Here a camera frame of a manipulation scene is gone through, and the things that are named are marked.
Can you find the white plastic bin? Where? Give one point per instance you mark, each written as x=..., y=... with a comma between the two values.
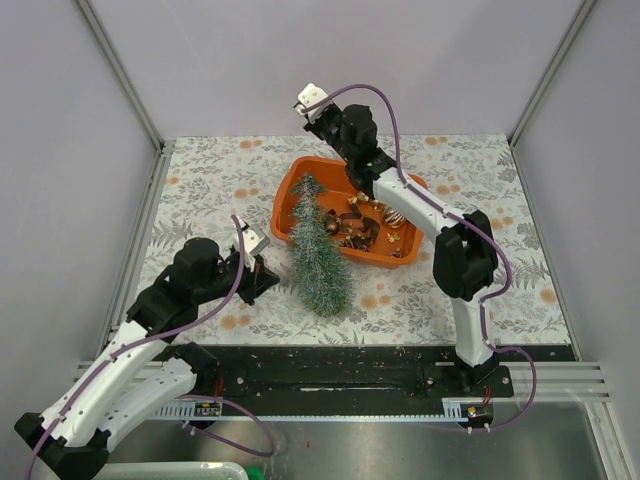
x=173, y=470

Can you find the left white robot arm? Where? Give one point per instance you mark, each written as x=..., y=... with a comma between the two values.
x=75, y=436

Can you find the floral patterned table mat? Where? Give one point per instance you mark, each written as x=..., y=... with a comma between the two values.
x=395, y=299

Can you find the small frosted christmas tree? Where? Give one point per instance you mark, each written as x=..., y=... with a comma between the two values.
x=321, y=272

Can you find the orange plastic tray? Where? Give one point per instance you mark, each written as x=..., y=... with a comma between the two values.
x=332, y=175

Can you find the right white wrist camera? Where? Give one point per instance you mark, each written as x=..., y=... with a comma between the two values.
x=311, y=102

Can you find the large gold striped bauble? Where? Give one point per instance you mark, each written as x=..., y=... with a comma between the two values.
x=392, y=218

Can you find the brown ribbon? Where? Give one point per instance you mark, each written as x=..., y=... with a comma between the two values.
x=360, y=224

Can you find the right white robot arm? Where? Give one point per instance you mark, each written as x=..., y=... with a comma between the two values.
x=464, y=260

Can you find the white slotted cable duct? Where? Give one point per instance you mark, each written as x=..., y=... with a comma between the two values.
x=188, y=411

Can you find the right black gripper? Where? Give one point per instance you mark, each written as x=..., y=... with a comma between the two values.
x=316, y=126

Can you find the green object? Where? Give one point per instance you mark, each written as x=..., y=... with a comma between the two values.
x=254, y=473

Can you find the gold flower ornament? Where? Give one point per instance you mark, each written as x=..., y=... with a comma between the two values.
x=393, y=237

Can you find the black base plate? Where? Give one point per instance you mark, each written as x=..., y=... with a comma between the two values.
x=347, y=381

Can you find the aluminium frame rail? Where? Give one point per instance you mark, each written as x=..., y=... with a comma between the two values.
x=115, y=64

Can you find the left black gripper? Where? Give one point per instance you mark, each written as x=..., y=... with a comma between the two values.
x=254, y=282

